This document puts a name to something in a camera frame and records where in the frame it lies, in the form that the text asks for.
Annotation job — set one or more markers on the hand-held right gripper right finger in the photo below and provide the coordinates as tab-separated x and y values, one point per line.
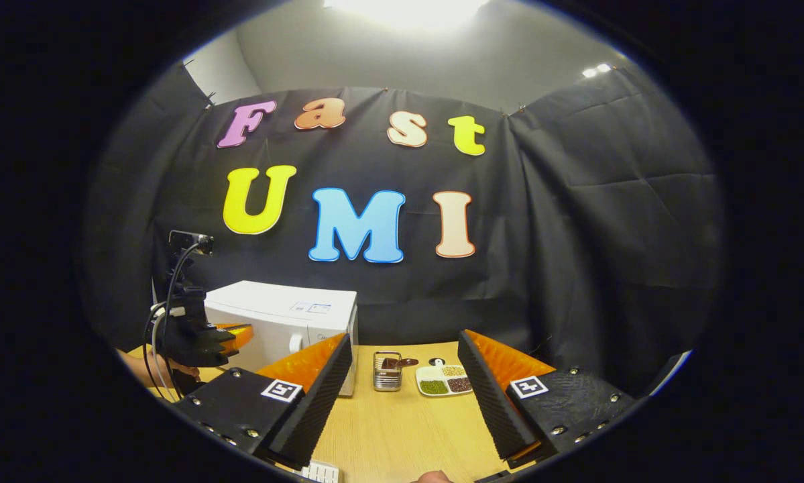
492	402

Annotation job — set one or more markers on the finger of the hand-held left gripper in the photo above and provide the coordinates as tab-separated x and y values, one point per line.
224	347
231	329

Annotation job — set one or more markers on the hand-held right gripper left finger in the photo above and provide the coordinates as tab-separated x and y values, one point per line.
321	402

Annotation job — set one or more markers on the white microwave oven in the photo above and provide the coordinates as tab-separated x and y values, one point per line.
274	315

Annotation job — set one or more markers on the white divided dish with grains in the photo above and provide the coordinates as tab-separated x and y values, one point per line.
442	382

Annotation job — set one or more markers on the small white keyboard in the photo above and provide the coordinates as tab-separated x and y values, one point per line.
321	473

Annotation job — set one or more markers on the metal utensil holder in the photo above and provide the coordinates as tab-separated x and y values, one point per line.
387	376

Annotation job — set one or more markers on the black backdrop cloth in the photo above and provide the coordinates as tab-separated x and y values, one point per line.
576	235

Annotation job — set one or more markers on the small ceiling light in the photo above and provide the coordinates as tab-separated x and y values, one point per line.
596	70

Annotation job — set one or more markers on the large ceiling light panel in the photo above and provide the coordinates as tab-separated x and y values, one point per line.
408	12

